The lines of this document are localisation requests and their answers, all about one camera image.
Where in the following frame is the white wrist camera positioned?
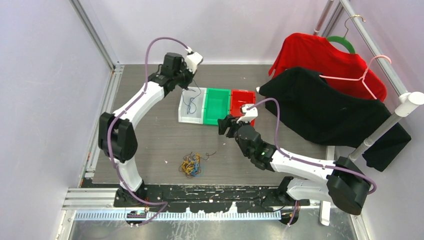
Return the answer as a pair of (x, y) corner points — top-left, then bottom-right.
(236, 103), (258, 123)
(184, 51), (204, 74)

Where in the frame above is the red plastic bin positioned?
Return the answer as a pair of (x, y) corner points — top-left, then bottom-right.
(229, 89), (256, 117)

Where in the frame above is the white clothes rack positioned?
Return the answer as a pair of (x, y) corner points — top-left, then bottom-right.
(312, 0), (424, 227)

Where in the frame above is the black shirt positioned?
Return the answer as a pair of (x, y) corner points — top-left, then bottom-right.
(258, 66), (412, 172)

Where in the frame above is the white plastic bin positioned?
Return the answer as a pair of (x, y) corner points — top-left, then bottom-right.
(178, 86), (207, 125)

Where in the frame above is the green plastic bin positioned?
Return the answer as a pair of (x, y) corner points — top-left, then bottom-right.
(203, 88), (231, 126)

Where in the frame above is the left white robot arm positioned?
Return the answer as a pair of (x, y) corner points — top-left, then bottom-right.
(98, 51), (203, 207)

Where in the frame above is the dark blue wire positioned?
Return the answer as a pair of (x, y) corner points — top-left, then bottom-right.
(181, 86), (202, 115)

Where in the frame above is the pink clothes hanger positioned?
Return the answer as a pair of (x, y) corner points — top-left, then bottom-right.
(319, 54), (392, 100)

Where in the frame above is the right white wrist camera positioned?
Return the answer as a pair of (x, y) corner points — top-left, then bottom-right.
(236, 103), (258, 123)

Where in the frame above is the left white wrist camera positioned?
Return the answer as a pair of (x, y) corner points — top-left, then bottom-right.
(184, 51), (204, 74)

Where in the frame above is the coloured wire bundle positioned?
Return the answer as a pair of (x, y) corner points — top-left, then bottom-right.
(178, 151), (217, 178)

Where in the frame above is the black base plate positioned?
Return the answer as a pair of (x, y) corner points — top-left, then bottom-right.
(113, 184), (311, 215)

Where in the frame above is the green clothes hanger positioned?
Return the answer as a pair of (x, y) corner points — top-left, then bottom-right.
(326, 14), (366, 54)

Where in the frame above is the aluminium frame rail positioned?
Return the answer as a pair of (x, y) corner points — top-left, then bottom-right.
(62, 0), (125, 210)

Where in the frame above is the red shirt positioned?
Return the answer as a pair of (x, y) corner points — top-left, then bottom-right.
(268, 32), (387, 102)

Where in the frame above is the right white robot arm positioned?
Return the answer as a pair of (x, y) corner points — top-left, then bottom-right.
(217, 115), (375, 216)

